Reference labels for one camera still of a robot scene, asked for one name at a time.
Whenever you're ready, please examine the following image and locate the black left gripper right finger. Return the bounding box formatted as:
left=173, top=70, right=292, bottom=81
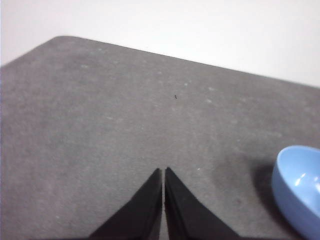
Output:
left=163, top=166, right=242, bottom=240

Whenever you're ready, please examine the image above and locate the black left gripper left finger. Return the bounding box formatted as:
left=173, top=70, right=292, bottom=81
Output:
left=88, top=167, right=164, bottom=240

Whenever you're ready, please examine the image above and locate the blue bowl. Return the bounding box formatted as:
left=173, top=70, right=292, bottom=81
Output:
left=271, top=145, right=320, bottom=240

